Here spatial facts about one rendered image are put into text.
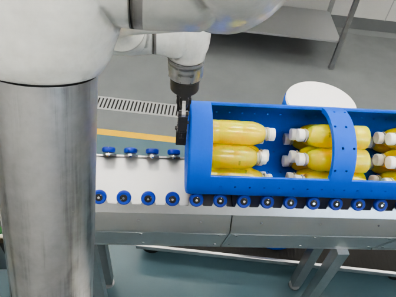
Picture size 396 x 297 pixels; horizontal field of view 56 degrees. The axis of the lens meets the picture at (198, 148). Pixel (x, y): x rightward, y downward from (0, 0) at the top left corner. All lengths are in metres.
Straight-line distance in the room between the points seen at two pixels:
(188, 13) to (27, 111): 0.16
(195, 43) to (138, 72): 2.57
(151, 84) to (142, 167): 2.01
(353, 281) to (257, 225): 1.16
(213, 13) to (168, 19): 0.03
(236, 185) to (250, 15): 0.81
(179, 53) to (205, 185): 0.40
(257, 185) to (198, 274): 1.12
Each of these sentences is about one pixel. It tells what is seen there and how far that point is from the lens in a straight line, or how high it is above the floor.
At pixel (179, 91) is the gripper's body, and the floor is 1.34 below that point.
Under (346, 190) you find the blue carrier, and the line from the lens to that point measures 1.18.
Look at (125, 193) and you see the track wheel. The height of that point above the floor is 0.98.
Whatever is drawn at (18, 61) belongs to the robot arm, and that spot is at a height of 1.74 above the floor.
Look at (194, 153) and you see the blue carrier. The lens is 1.01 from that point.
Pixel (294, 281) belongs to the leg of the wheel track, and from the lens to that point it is 2.12.
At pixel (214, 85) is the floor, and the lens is 3.31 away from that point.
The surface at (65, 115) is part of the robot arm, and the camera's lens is 0.35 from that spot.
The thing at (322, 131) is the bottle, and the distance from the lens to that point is 1.16.
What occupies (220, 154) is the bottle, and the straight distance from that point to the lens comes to 1.08.
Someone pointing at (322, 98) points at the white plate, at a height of 1.04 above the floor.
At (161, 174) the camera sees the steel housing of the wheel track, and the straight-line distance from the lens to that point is 1.29.
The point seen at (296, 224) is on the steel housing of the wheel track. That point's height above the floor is 0.87.
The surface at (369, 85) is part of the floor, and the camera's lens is 3.85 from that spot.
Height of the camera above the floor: 1.91
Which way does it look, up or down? 45 degrees down
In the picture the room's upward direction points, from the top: 6 degrees clockwise
